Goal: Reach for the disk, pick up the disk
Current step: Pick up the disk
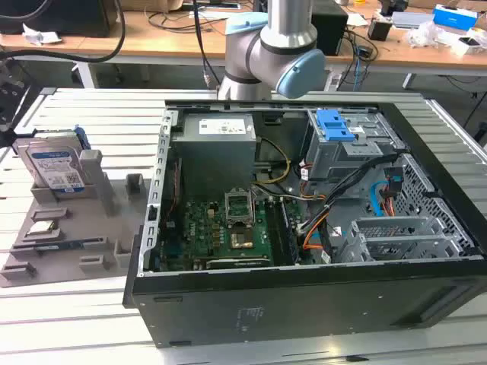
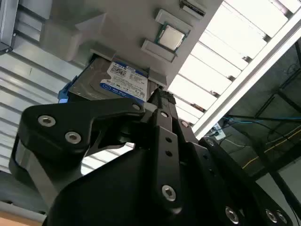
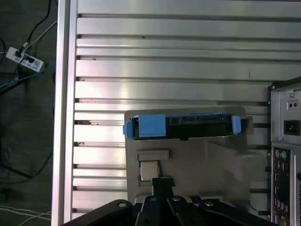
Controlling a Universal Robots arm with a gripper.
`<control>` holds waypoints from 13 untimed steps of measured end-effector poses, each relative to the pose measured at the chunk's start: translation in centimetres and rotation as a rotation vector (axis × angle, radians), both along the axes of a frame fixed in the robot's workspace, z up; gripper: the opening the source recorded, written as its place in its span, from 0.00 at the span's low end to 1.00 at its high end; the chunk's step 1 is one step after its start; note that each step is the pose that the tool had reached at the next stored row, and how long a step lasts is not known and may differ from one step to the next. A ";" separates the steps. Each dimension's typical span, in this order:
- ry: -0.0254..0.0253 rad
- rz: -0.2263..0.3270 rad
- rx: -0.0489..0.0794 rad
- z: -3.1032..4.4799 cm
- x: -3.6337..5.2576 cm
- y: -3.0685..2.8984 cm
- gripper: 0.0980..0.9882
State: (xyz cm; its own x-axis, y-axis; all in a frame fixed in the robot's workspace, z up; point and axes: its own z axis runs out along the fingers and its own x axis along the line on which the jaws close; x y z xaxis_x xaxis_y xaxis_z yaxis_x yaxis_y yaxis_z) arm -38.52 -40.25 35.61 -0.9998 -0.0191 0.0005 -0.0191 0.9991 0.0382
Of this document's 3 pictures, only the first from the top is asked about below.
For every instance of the wide black device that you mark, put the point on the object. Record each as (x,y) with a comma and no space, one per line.
(76,19)

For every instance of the flat silver device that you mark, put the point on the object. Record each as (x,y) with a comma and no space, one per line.
(412,19)

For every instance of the CPU socket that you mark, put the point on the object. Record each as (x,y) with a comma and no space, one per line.
(240,239)

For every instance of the silver CPU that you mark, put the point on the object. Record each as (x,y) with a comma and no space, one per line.
(42,227)

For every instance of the grey metal drive cage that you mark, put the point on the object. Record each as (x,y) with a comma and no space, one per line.
(342,159)

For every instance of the large black box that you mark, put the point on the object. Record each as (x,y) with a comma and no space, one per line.
(329,30)

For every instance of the black graphics card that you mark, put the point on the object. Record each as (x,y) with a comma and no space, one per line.
(236,263)

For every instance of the wooden desk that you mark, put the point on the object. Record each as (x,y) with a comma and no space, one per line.
(171,42)

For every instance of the grey power supply unit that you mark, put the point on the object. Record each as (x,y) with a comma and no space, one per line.
(213,159)

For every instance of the RAM stick with blue label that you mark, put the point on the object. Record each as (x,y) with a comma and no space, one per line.
(57,246)

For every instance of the crumpled white paper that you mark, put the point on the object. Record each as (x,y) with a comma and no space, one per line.
(40,36)

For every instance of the blue plastic latch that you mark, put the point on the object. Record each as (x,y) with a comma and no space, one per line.
(335,125)

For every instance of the blue cardboard box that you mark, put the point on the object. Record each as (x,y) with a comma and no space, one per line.
(452,16)

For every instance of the clear plastic bag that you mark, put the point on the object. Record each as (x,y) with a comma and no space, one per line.
(426,34)

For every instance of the grey plastic parts rack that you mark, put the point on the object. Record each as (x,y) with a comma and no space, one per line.
(95,232)

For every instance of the dark RAM stick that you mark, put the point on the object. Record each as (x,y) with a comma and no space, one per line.
(290,235)

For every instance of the green motherboard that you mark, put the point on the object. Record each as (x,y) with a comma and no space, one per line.
(198,228)

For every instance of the hard disk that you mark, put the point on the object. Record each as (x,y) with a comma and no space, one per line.
(49,163)

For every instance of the grey metal disk bay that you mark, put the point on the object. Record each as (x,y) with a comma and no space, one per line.
(403,238)

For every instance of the white power strip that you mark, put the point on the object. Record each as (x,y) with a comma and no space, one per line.
(334,81)

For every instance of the small white box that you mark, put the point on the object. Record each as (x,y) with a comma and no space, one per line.
(462,47)

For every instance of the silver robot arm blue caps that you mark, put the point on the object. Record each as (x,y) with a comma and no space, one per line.
(281,34)

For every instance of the black open PC case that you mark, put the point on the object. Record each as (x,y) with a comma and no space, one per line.
(266,311)

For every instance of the small black cube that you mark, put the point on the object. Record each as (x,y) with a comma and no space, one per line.
(379,30)

